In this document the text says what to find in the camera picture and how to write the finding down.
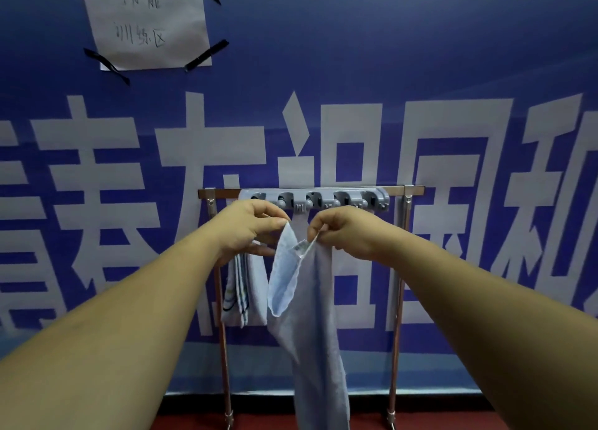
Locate grey plastic clip strip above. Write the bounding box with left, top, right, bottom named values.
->
left=250, top=187, right=391, bottom=214

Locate blue banner with white characters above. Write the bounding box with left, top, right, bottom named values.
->
left=0, top=0, right=598, bottom=396

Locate person's right forearm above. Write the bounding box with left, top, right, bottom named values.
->
left=387, top=233, right=598, bottom=430

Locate striped light blue towel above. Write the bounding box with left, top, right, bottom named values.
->
left=220, top=189, right=271, bottom=328

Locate white paper sign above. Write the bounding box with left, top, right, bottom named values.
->
left=83, top=0, right=212, bottom=72

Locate person's left hand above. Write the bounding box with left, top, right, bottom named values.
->
left=205, top=199, right=292, bottom=268

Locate person's right hand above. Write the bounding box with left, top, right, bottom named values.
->
left=306, top=205, right=402, bottom=263

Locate plain light blue towel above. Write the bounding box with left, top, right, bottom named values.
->
left=266, top=221, right=351, bottom=430

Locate metal towel rack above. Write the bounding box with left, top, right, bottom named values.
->
left=197, top=185, right=426, bottom=430

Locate person's left forearm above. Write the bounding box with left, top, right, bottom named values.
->
left=0, top=231, right=221, bottom=430

